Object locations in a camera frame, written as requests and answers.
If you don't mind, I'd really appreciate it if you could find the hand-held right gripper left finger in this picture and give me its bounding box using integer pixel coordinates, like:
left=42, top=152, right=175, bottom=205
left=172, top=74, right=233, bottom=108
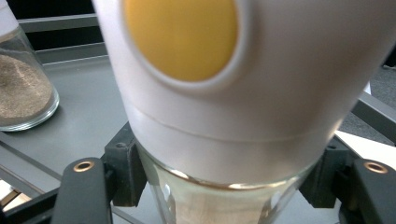
left=103, top=121, right=148, bottom=208

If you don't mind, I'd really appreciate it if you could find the glass spice jar white lid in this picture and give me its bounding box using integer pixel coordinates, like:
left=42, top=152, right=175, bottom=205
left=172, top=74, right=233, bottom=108
left=0, top=0, right=61, bottom=133
left=92, top=0, right=396, bottom=224

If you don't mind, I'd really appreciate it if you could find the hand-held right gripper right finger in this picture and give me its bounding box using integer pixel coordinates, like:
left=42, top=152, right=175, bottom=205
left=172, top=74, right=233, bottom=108
left=298, top=135, right=357, bottom=209

